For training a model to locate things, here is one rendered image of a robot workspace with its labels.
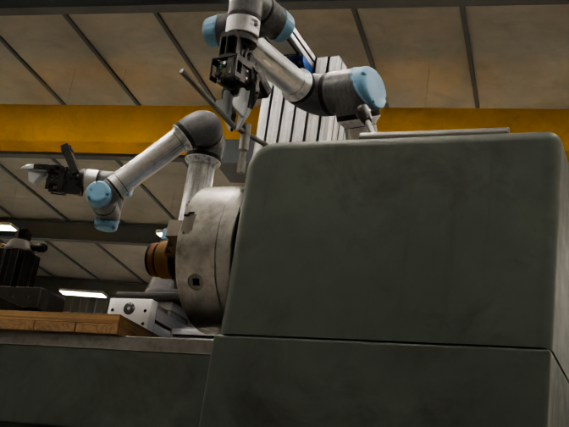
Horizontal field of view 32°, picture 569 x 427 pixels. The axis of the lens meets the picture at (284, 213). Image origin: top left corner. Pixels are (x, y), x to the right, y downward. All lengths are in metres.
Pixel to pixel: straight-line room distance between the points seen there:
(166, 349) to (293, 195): 0.38
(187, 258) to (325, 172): 0.34
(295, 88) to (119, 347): 0.93
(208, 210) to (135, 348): 0.31
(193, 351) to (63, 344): 0.30
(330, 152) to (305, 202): 0.11
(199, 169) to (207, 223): 1.16
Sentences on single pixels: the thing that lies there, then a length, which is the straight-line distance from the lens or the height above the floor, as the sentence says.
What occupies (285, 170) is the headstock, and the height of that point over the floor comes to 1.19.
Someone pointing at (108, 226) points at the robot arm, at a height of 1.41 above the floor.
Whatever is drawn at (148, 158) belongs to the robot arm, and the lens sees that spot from 3.02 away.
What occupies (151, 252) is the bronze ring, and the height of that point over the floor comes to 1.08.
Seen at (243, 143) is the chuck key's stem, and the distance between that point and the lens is 2.16.
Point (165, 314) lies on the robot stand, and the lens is 2.75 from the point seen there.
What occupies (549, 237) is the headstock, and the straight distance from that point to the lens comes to 1.69.
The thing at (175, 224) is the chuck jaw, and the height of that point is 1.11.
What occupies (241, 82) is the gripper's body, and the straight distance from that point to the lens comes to 2.14.
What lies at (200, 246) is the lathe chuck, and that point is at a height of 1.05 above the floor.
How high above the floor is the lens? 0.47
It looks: 20 degrees up
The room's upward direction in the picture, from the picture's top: 8 degrees clockwise
